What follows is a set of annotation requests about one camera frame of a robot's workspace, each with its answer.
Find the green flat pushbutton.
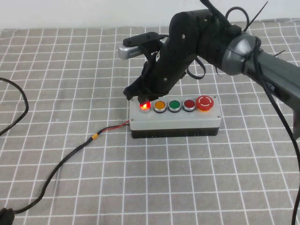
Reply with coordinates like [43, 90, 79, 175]
[167, 100, 182, 113]

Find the grey button control box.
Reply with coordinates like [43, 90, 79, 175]
[129, 95, 222, 139]

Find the red mushroom emergency stop button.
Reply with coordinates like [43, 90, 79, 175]
[195, 95, 215, 113]

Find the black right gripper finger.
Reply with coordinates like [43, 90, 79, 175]
[137, 90, 169, 104]
[123, 78, 145, 100]

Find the black power adapter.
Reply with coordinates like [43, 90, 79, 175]
[0, 207, 16, 225]

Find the dark red flat pushbutton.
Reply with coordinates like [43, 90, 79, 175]
[182, 99, 196, 113]

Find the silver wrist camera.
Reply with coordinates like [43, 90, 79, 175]
[118, 31, 165, 60]

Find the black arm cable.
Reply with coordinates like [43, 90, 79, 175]
[243, 35, 300, 225]

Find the grey white checked tablecloth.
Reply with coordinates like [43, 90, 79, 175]
[0, 18, 300, 225]

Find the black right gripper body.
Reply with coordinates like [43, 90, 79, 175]
[141, 40, 195, 94]

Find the black cable with yellow band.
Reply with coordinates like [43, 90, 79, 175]
[13, 120, 131, 214]

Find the plain black cable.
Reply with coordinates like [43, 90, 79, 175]
[0, 78, 29, 137]

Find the red dome pushbutton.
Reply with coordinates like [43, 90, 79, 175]
[139, 101, 152, 113]

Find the yellow flat pushbutton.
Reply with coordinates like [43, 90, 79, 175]
[153, 100, 167, 114]

